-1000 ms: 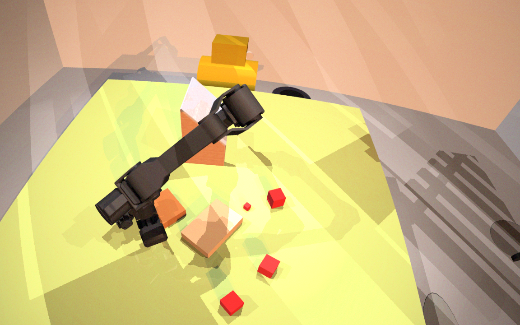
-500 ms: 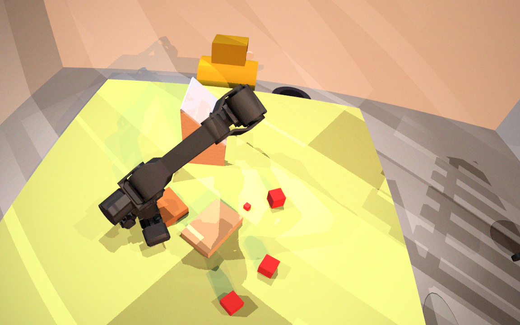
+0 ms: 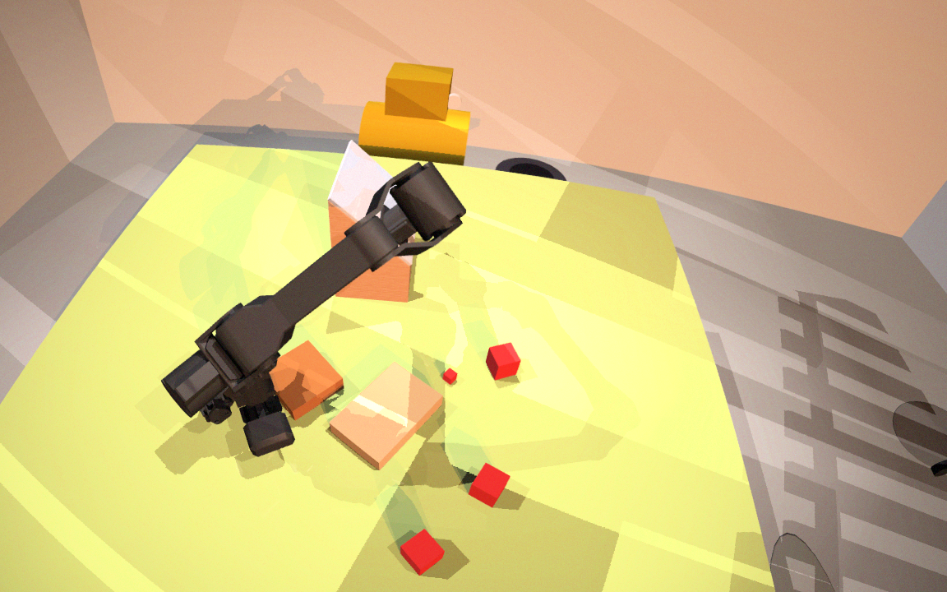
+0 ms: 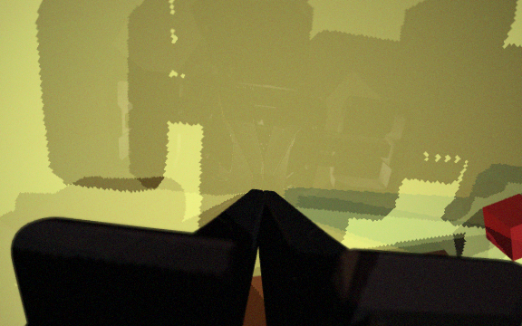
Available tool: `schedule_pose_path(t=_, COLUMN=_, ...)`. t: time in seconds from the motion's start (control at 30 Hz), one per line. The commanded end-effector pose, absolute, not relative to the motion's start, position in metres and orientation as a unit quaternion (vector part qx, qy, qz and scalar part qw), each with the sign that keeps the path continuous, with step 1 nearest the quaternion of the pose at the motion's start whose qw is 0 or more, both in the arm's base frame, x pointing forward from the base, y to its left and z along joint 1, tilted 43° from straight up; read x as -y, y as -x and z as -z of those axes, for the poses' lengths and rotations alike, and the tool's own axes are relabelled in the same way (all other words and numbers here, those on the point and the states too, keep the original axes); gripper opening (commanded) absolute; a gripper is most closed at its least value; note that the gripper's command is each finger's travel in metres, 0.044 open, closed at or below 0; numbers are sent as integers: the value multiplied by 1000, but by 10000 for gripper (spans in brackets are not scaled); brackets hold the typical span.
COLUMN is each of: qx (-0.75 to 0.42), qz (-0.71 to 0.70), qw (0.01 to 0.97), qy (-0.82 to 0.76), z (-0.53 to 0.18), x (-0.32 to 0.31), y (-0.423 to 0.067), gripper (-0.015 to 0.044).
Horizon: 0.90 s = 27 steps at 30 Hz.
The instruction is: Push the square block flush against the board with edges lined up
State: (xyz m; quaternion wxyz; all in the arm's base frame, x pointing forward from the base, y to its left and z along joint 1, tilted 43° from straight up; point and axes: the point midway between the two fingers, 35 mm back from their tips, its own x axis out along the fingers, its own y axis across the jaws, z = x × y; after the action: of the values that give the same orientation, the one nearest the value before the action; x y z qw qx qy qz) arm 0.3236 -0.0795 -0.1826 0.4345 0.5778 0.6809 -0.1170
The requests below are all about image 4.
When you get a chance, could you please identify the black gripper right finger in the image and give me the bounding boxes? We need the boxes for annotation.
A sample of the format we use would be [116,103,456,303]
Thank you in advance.
[258,190,522,326]

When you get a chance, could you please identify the red square block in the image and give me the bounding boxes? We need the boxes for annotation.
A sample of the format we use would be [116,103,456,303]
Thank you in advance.
[483,194,522,261]

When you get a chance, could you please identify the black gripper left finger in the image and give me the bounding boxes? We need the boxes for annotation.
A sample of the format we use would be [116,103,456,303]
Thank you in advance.
[11,189,265,326]

